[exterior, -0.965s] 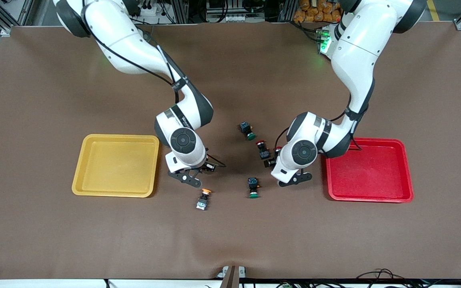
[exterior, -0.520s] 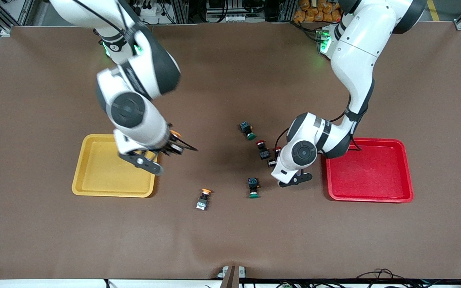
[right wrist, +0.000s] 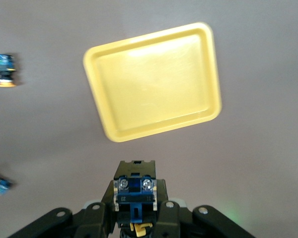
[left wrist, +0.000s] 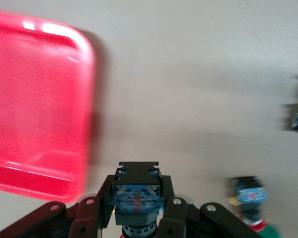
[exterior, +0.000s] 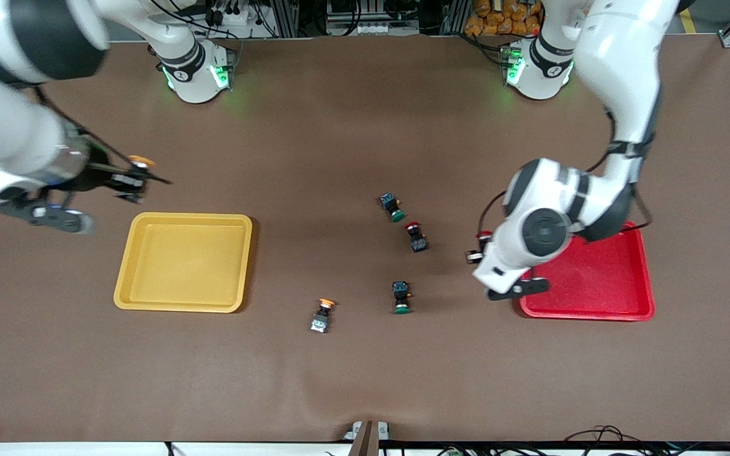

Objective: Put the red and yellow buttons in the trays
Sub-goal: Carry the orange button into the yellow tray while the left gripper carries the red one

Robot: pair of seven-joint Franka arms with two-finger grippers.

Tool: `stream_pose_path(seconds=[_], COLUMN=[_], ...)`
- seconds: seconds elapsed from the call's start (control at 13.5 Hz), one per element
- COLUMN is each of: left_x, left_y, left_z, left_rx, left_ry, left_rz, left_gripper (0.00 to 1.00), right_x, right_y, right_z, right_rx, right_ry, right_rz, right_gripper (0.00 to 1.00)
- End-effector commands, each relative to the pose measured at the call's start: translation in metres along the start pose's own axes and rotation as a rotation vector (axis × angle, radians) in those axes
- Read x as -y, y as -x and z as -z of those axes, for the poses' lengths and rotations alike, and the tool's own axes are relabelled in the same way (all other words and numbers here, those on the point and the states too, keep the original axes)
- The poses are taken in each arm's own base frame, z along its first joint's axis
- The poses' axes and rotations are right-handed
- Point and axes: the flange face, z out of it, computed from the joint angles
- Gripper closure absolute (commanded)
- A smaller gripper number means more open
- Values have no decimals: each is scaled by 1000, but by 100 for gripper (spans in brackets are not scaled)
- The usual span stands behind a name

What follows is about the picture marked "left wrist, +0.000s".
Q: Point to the red plastic tray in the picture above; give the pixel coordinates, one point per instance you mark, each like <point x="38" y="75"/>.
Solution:
<point x="39" y="99"/>

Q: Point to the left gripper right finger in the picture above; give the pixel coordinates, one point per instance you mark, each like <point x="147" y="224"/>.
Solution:
<point x="178" y="218"/>

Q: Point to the red push button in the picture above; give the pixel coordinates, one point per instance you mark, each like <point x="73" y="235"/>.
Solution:
<point x="136" y="198"/>
<point x="250" y="196"/>

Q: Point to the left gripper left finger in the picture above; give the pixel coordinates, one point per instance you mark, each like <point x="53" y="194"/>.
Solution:
<point x="84" y="218"/>

